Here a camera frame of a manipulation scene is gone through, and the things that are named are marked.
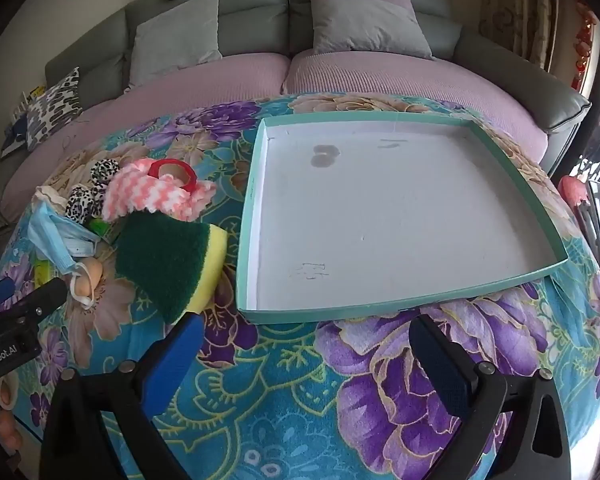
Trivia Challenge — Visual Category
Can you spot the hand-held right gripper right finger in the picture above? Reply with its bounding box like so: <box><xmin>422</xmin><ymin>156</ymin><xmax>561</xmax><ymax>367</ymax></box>
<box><xmin>408</xmin><ymin>314</ymin><xmax>573</xmax><ymax>480</ymax></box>

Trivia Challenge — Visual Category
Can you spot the plain grey pillow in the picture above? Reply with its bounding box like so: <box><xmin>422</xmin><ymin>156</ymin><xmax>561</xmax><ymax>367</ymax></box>
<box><xmin>125</xmin><ymin>0</ymin><xmax>223</xmax><ymax>92</ymax></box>

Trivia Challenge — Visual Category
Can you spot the red hanging decoration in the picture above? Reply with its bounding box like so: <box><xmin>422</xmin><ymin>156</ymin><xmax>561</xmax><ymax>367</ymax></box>
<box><xmin>570</xmin><ymin>10</ymin><xmax>598</xmax><ymax>93</ymax></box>

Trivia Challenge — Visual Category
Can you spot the beige patterned curtain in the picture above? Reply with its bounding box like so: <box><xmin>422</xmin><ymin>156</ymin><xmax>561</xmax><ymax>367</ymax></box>
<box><xmin>480</xmin><ymin>0</ymin><xmax>588</xmax><ymax>73</ymax></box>

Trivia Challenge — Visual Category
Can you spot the blue face mask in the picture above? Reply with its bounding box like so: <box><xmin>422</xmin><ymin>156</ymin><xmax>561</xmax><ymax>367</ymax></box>
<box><xmin>27</xmin><ymin>202</ymin><xmax>101</xmax><ymax>308</ymax></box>

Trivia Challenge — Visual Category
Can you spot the pink white knit cloth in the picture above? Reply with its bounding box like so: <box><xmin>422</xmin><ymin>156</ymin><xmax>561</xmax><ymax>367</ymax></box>
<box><xmin>102</xmin><ymin>158</ymin><xmax>218</xmax><ymax>222</ymax></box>

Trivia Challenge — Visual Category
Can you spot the floral blanket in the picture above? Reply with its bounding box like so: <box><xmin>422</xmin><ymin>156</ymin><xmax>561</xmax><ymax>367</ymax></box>
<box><xmin>0</xmin><ymin>94</ymin><xmax>600</xmax><ymax>480</ymax></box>

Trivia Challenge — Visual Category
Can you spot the green yellow sponge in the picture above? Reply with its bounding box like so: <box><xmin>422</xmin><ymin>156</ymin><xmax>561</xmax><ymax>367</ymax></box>
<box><xmin>115</xmin><ymin>210</ymin><xmax>228</xmax><ymax>325</ymax></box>

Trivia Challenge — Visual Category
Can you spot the grey sofa with pink seats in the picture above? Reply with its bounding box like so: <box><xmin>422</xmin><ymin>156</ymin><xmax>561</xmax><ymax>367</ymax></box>
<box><xmin>0</xmin><ymin>0</ymin><xmax>593</xmax><ymax>221</ymax></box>

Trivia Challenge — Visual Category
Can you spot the black white patterned pillow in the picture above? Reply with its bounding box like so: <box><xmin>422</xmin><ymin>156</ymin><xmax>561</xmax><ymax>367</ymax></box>
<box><xmin>26</xmin><ymin>66</ymin><xmax>83</xmax><ymax>151</ymax></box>

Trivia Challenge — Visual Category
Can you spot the thin coloured cord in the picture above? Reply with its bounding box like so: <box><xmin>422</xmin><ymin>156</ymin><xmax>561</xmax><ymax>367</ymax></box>
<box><xmin>62</xmin><ymin>115</ymin><xmax>91</xmax><ymax>148</ymax></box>

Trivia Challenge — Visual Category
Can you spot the stack of books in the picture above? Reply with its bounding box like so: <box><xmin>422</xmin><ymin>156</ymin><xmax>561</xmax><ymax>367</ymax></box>
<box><xmin>12</xmin><ymin>85</ymin><xmax>48</xmax><ymax>121</ymax></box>

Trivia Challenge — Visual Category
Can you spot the teal shallow box tray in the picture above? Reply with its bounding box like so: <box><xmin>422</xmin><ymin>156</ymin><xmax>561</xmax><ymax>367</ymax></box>
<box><xmin>236</xmin><ymin>110</ymin><xmax>569</xmax><ymax>325</ymax></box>

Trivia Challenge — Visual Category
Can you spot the blue white cushion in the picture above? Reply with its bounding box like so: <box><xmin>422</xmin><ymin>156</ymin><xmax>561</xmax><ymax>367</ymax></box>
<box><xmin>0</xmin><ymin>110</ymin><xmax>31</xmax><ymax>161</ymax></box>

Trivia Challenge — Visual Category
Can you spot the person's left hand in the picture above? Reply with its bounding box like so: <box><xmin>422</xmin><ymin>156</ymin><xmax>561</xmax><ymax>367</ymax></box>
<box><xmin>0</xmin><ymin>374</ymin><xmax>25</xmax><ymax>453</ymax></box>

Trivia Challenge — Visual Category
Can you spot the beige makeup sponge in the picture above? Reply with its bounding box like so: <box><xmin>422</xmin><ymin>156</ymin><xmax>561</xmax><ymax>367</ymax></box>
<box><xmin>72</xmin><ymin>257</ymin><xmax>103</xmax><ymax>298</ymax></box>

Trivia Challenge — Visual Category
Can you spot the light green cloth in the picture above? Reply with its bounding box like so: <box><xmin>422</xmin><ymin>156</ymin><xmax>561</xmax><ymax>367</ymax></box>
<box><xmin>34</xmin><ymin>255</ymin><xmax>56</xmax><ymax>286</ymax></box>

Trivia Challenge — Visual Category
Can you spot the red tape roll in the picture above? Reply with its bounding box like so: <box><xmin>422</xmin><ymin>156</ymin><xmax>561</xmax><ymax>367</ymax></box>
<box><xmin>147</xmin><ymin>158</ymin><xmax>198</xmax><ymax>192</ymax></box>

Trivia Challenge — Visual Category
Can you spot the leopard print scrunchie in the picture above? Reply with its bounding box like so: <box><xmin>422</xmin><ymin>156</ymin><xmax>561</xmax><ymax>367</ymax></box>
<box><xmin>66</xmin><ymin>186</ymin><xmax>103</xmax><ymax>223</ymax></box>
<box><xmin>90</xmin><ymin>158</ymin><xmax>120</xmax><ymax>193</ymax></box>

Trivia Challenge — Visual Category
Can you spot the grey and pink pillow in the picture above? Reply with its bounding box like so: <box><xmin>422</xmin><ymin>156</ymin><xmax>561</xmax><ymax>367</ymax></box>
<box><xmin>307</xmin><ymin>0</ymin><xmax>435</xmax><ymax>60</ymax></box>

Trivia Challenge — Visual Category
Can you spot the cream lace sleeve cover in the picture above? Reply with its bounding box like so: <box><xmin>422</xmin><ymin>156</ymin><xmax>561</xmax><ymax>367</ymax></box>
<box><xmin>32</xmin><ymin>185</ymin><xmax>71</xmax><ymax>211</ymax></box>

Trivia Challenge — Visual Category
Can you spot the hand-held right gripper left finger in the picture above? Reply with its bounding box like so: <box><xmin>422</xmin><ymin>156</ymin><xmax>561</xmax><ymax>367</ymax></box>
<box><xmin>40</xmin><ymin>312</ymin><xmax>206</xmax><ymax>480</ymax></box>

